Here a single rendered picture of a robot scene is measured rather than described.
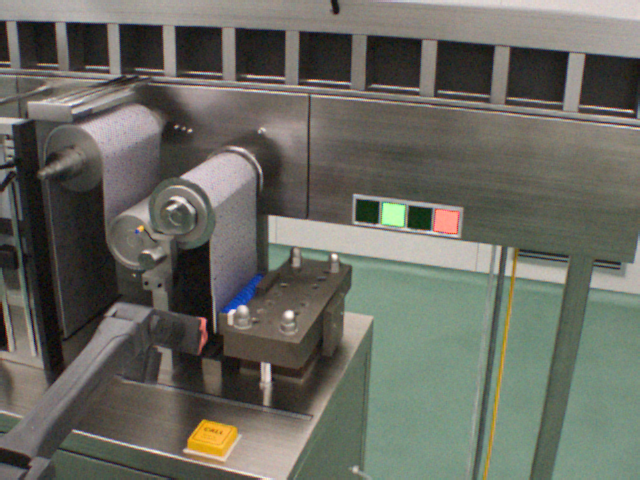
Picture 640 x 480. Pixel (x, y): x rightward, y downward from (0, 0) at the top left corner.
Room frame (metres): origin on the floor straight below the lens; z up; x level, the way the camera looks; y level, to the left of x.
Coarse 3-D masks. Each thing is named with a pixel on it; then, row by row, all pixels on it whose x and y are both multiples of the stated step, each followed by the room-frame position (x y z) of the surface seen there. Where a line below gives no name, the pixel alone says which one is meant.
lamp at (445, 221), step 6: (438, 210) 1.57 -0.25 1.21; (438, 216) 1.57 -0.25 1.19; (444, 216) 1.56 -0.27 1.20; (450, 216) 1.56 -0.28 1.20; (456, 216) 1.56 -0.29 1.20; (438, 222) 1.57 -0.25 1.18; (444, 222) 1.56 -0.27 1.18; (450, 222) 1.56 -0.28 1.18; (456, 222) 1.56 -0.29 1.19; (438, 228) 1.57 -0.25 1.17; (444, 228) 1.56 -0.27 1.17; (450, 228) 1.56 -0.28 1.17; (456, 228) 1.56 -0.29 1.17
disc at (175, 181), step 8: (160, 184) 1.40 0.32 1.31; (168, 184) 1.40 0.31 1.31; (176, 184) 1.39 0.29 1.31; (184, 184) 1.39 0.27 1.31; (192, 184) 1.38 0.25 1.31; (152, 192) 1.41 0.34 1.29; (160, 192) 1.40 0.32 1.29; (200, 192) 1.38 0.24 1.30; (152, 200) 1.41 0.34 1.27; (208, 200) 1.37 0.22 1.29; (152, 208) 1.41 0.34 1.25; (208, 208) 1.37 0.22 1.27; (152, 216) 1.41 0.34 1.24; (208, 216) 1.37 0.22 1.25; (208, 224) 1.37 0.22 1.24; (160, 232) 1.40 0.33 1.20; (208, 232) 1.37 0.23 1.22; (176, 240) 1.39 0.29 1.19; (200, 240) 1.38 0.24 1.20; (184, 248) 1.39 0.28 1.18; (192, 248) 1.38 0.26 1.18
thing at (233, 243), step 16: (240, 192) 1.52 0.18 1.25; (224, 208) 1.44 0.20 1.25; (240, 208) 1.52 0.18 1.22; (224, 224) 1.44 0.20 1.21; (240, 224) 1.52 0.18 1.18; (224, 240) 1.43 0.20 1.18; (240, 240) 1.51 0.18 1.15; (224, 256) 1.43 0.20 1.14; (240, 256) 1.51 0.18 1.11; (224, 272) 1.43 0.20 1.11
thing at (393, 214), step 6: (384, 204) 1.60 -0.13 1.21; (390, 204) 1.60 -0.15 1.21; (396, 204) 1.60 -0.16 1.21; (384, 210) 1.60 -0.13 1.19; (390, 210) 1.60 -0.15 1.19; (396, 210) 1.60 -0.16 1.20; (402, 210) 1.59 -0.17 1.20; (384, 216) 1.60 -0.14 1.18; (390, 216) 1.60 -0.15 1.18; (396, 216) 1.59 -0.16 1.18; (402, 216) 1.59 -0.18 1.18; (384, 222) 1.60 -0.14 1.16; (390, 222) 1.60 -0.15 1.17; (396, 222) 1.59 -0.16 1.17; (402, 222) 1.59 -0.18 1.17
